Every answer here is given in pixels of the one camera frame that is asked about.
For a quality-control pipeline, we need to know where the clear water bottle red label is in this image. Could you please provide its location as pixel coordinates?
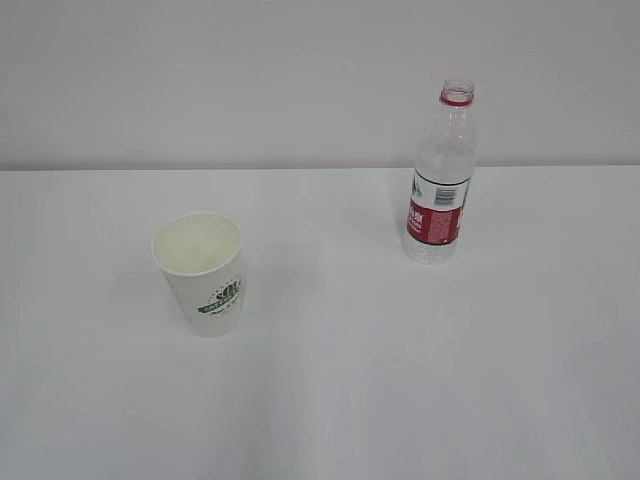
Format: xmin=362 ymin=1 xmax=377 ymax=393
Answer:
xmin=402 ymin=79 xmax=477 ymax=265

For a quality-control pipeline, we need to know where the white paper cup green logo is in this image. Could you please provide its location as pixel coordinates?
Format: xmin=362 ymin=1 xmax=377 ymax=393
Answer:
xmin=151 ymin=212 xmax=246 ymax=338

